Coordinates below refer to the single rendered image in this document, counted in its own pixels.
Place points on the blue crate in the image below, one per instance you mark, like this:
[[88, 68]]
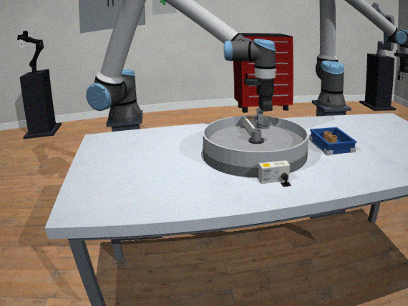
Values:
[[344, 148]]

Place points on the grey wall board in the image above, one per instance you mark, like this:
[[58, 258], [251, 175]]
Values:
[[86, 16]]

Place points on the white table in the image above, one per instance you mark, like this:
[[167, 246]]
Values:
[[159, 184]]

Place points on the white control box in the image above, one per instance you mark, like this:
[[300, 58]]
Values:
[[271, 172]]

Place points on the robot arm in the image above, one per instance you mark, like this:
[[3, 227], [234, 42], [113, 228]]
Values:
[[115, 38], [328, 32]]

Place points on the grey corner guide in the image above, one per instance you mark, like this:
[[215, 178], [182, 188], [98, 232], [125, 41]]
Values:
[[331, 152], [354, 150]]

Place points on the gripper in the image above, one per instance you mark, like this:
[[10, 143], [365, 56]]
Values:
[[266, 93], [405, 60]]

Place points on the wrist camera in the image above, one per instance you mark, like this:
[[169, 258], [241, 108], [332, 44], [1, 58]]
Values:
[[251, 79]]

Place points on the red tool cabinet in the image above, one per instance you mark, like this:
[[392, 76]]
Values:
[[284, 89]]

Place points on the grey turntable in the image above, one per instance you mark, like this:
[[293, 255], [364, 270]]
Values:
[[229, 140]]

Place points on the black box pedestal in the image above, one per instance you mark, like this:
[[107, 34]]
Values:
[[379, 83], [38, 105]]

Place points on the steel bushing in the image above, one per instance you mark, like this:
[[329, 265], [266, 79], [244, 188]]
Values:
[[256, 135]]

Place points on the white green sign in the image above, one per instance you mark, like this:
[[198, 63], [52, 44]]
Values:
[[158, 9]]

